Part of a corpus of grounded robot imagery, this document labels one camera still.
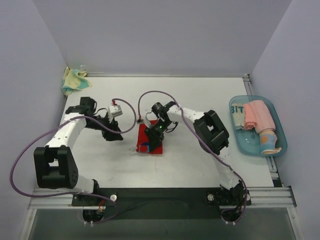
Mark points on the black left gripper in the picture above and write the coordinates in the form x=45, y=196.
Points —
x=110, y=131

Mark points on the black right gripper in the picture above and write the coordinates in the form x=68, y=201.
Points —
x=152, y=137

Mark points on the red blue patterned towel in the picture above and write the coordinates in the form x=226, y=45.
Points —
x=142, y=145

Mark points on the yellow teal towel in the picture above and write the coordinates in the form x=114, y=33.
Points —
x=74, y=80

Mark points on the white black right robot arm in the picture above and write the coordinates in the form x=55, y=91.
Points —
x=213, y=138

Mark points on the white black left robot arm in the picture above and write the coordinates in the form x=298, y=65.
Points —
x=55, y=166

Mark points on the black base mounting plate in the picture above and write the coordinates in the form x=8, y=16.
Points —
x=164, y=204

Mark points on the white rolled towel blue letters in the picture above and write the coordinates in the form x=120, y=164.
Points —
x=238, y=115

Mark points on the blue plastic basket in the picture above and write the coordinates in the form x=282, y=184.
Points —
x=248, y=140

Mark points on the pink rolled towel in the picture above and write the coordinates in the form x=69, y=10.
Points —
x=258, y=117

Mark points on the peach blue rolled towel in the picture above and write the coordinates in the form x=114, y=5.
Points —
x=268, y=140

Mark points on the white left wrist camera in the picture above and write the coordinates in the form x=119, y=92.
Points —
x=114, y=111

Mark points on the aluminium front frame rail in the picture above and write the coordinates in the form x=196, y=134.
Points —
x=260, y=197

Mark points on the aluminium frame rail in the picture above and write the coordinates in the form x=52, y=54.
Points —
x=260, y=197
x=270, y=160

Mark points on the aluminium right frame rail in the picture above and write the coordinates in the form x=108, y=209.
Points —
x=270, y=160

